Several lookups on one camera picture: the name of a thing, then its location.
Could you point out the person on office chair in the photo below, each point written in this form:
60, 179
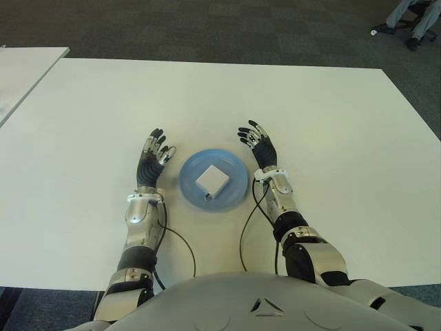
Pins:
415, 7

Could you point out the seated person in grey trousers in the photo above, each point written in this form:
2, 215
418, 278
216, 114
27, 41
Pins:
422, 20

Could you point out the blue plate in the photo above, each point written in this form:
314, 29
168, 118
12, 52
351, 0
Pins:
234, 172

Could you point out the white side table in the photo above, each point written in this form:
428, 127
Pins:
20, 72

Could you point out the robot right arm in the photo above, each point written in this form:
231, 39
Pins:
320, 248

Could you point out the grey robot torso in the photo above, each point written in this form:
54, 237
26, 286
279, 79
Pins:
241, 303

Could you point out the white charger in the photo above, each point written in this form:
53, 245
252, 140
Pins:
212, 179

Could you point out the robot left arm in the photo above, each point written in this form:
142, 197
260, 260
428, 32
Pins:
139, 220

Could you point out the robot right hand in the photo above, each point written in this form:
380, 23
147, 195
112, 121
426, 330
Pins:
265, 153

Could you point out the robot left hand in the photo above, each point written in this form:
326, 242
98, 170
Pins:
148, 170

